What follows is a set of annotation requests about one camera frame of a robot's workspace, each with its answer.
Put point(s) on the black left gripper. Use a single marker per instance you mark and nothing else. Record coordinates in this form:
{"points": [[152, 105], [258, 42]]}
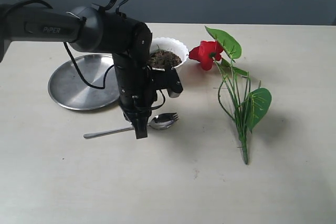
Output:
{"points": [[136, 91]]}

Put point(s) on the steel spork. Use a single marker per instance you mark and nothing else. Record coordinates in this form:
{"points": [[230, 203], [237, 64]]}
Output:
{"points": [[160, 122]]}

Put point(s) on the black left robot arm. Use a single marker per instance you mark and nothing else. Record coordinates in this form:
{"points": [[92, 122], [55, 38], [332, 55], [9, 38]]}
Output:
{"points": [[87, 29]]}

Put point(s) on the white plastic flower pot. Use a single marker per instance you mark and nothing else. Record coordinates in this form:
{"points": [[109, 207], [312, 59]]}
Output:
{"points": [[166, 52]]}

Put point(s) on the red artificial anthurium flower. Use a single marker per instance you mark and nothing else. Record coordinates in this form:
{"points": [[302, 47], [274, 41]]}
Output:
{"points": [[245, 106]]}

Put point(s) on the round steel plate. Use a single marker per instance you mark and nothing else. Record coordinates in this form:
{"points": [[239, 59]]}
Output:
{"points": [[68, 90]]}

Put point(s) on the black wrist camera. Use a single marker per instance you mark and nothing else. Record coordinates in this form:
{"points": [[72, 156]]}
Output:
{"points": [[169, 80]]}

